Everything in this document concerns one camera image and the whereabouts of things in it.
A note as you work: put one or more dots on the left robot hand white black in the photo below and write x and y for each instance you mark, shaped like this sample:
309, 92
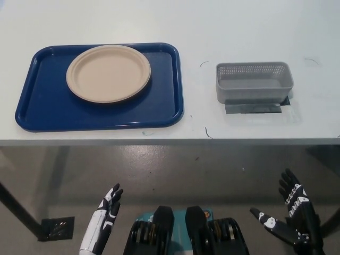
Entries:
102, 220

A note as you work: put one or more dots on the blue plastic serving tray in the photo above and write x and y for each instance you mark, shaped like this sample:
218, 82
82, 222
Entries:
40, 106

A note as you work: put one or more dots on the beige round paper plate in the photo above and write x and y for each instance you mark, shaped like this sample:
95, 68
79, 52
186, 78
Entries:
109, 73

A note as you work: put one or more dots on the black table leg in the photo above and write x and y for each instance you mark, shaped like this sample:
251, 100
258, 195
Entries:
18, 207

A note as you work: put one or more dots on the black floor foot plate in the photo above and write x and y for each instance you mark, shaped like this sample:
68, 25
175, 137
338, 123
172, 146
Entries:
57, 228

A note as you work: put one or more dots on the right robot hand black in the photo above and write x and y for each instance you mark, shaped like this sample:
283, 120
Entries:
302, 225

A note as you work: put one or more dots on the grey perforated plastic basket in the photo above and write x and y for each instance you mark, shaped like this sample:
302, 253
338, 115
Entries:
252, 93

